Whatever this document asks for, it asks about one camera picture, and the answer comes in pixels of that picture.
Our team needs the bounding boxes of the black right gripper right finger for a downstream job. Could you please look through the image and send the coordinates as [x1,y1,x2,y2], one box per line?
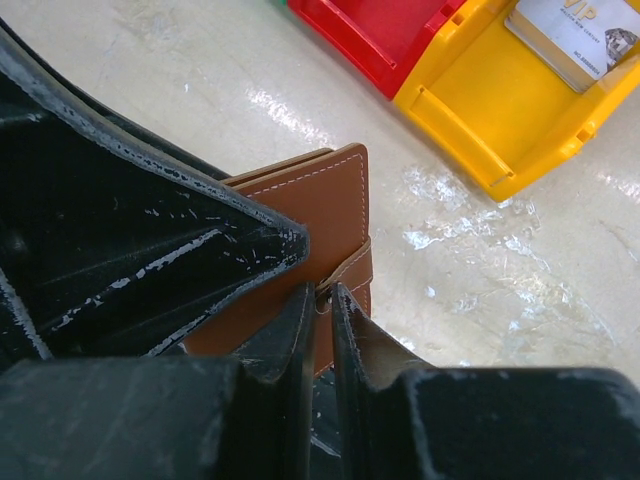
[332,284,639,479]

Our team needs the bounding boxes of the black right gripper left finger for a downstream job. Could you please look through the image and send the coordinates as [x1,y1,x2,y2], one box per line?
[1,284,315,479]

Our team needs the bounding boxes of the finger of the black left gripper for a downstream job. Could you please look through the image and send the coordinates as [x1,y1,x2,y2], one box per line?
[1,26,310,358]

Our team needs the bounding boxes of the brown leather card holder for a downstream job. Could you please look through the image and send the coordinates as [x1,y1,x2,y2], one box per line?
[184,143,373,375]

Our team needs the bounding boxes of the yellow plastic bin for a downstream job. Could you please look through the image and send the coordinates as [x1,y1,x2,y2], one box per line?
[393,1,639,202]

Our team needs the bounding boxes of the red plastic bin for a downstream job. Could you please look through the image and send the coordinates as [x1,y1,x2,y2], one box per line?
[286,0,464,100]

